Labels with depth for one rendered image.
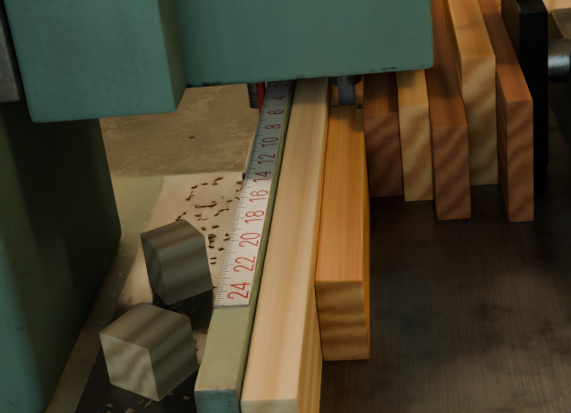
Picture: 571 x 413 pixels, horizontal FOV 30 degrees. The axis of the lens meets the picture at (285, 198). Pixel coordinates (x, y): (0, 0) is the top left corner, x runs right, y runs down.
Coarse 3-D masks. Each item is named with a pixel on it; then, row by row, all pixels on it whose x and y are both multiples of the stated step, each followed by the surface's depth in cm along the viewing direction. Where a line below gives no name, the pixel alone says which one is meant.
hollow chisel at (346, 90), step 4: (352, 76) 60; (352, 80) 60; (352, 84) 61; (340, 88) 61; (344, 88) 61; (348, 88) 61; (352, 88) 61; (340, 92) 61; (344, 92) 61; (348, 92) 61; (352, 92) 61; (340, 96) 61; (344, 96) 61; (348, 96) 61; (352, 96) 61; (340, 100) 61; (344, 100) 61; (348, 100) 61; (352, 100) 61; (340, 104) 61; (344, 104) 61; (348, 104) 61; (352, 104) 61
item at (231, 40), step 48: (192, 0) 56; (240, 0) 56; (288, 0) 56; (336, 0) 56; (384, 0) 56; (192, 48) 58; (240, 48) 57; (288, 48) 57; (336, 48) 57; (384, 48) 57; (432, 48) 57
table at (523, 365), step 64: (384, 256) 53; (448, 256) 52; (512, 256) 52; (384, 320) 48; (448, 320) 47; (512, 320) 47; (320, 384) 44; (384, 384) 44; (448, 384) 43; (512, 384) 43
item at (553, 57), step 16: (512, 0) 57; (528, 0) 56; (512, 16) 58; (528, 16) 55; (544, 16) 55; (512, 32) 58; (528, 32) 55; (544, 32) 55; (528, 48) 56; (544, 48) 56; (560, 48) 59; (528, 64) 56; (544, 64) 56; (560, 64) 59; (528, 80) 56; (544, 80) 56; (560, 80) 60; (544, 96) 57; (544, 112) 57; (544, 128) 58; (544, 144) 58; (544, 160) 58
